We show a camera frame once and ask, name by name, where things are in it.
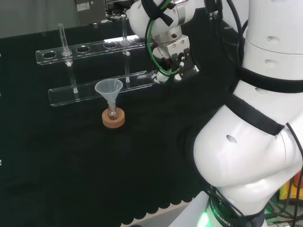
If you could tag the translucent plastic funnel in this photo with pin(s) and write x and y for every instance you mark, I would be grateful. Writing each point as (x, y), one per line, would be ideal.
(109, 89)

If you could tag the black bench cloth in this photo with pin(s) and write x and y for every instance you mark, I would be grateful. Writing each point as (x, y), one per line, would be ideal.
(71, 153)

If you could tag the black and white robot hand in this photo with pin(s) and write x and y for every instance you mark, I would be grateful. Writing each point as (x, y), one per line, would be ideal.
(177, 49)

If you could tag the clear acrylic rack with tubes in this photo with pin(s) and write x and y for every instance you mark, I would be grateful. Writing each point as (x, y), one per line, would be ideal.
(71, 95)

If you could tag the yellow stop button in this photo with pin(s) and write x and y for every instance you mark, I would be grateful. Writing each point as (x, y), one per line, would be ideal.
(284, 192)

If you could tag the grey metal box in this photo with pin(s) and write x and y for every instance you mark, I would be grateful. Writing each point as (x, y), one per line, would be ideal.
(92, 11)

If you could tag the small round-bottom glass flask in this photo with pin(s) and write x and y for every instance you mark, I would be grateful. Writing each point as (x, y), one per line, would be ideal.
(111, 115)

